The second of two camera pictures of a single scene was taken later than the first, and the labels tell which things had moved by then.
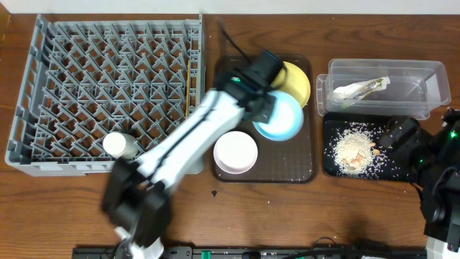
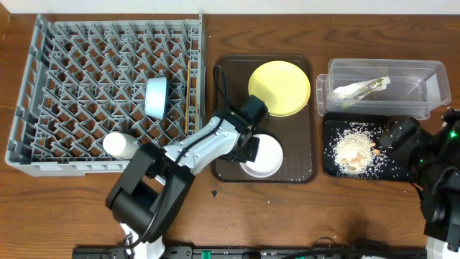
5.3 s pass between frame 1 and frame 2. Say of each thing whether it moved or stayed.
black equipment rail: stayed
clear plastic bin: stayed
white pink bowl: moved
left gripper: moved
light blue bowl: moved
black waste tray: stayed
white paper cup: stayed
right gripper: stayed
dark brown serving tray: stayed
